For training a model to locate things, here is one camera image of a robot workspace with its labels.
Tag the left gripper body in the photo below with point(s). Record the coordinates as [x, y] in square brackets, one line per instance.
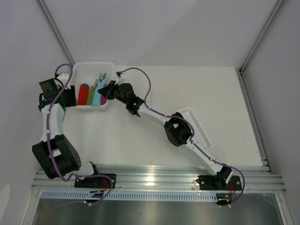
[69, 96]

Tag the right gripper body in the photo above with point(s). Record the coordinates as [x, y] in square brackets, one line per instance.
[114, 93]

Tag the teal paper napkin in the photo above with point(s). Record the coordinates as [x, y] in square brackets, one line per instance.
[97, 96]

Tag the ornate silver fork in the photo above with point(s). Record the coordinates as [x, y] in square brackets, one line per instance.
[102, 76]

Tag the large white plastic basket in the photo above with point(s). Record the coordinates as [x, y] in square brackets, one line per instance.
[88, 72]

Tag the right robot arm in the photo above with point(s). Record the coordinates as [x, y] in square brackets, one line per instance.
[178, 130]

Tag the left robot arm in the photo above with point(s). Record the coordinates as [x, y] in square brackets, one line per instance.
[54, 152]

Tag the pink napkin roll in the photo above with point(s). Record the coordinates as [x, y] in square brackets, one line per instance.
[103, 100]

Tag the red napkin roll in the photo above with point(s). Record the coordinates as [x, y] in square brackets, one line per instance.
[83, 94]

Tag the small white plastic tray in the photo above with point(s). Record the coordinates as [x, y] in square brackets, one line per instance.
[200, 133]

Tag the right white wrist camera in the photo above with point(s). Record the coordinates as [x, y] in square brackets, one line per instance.
[121, 77]

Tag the aluminium mounting rail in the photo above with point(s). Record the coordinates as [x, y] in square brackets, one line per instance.
[154, 178]

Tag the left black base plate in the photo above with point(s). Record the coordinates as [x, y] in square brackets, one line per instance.
[100, 181]

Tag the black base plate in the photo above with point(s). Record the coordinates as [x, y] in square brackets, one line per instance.
[100, 181]
[206, 182]

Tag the left aluminium frame post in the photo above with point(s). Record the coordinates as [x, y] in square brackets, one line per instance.
[48, 17]

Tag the aluminium frame post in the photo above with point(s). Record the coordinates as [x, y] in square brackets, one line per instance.
[275, 12]
[48, 17]

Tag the white slotted cable duct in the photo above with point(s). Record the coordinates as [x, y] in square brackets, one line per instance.
[130, 196]

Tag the right aluminium frame post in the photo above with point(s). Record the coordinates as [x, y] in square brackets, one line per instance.
[275, 12]

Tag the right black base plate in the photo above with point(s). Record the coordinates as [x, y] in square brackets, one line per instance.
[206, 182]

